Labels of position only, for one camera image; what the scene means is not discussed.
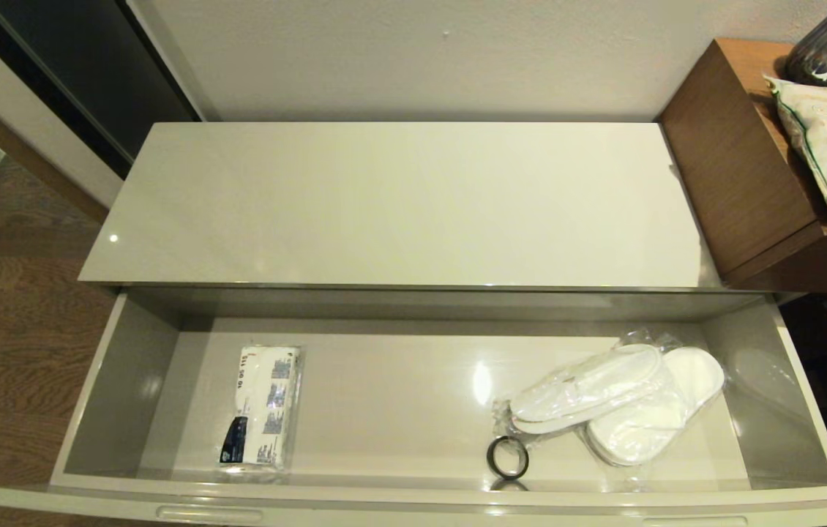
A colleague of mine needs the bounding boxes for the bagged white slippers pair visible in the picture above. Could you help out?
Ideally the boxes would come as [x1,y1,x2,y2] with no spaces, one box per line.
[492,341,679,438]
[579,345,728,470]

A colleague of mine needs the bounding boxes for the dark door panel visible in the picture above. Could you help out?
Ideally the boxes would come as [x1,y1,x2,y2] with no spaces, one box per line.
[0,0,203,178]

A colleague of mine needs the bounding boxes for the cream glossy cabinet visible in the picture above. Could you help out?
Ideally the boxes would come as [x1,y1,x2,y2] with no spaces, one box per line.
[78,121,723,324]

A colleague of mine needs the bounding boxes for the white blue-printed tissue pack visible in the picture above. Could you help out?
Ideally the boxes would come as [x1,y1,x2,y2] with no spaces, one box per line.
[217,343,307,474]

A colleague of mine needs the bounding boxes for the brown wooden side table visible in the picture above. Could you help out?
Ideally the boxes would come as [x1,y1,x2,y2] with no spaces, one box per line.
[658,38,827,296]

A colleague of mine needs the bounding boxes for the black tape ring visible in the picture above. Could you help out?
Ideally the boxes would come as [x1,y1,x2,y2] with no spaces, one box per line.
[486,435,531,482]

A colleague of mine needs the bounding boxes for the cream cabinet drawer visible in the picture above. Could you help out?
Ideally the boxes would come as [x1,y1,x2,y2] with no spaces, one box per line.
[0,288,827,527]

